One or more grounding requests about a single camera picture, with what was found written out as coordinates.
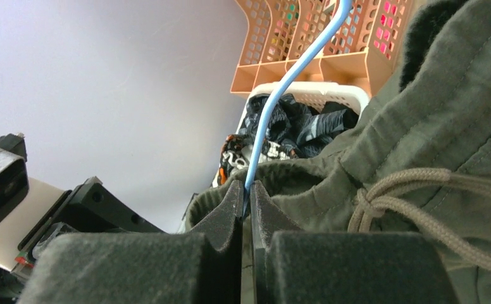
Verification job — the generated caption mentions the dark leaf print shorts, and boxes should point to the dark leaf print shorts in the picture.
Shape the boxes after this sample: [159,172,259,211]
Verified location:
[238,94,359,158]

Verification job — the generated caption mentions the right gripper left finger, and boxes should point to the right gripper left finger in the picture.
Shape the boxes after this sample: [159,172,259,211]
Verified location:
[19,180,244,303]

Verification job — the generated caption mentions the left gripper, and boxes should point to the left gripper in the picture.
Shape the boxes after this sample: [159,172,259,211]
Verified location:
[15,177,162,277]

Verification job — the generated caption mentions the peach plastic desk organizer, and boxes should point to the peach plastic desk organizer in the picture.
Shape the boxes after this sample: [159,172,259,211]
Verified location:
[230,0,416,99]

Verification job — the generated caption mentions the white plastic basket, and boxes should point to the white plastic basket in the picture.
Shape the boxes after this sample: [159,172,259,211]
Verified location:
[233,80,371,139]

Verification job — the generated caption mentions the olive green shorts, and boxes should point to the olive green shorts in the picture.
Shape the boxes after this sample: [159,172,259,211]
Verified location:
[184,0,491,304]

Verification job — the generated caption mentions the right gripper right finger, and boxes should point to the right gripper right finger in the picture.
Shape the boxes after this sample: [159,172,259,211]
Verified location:
[249,182,458,303]

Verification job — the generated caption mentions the orange camouflage shorts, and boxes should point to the orange camouflage shorts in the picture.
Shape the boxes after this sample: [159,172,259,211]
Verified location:
[211,134,299,187]

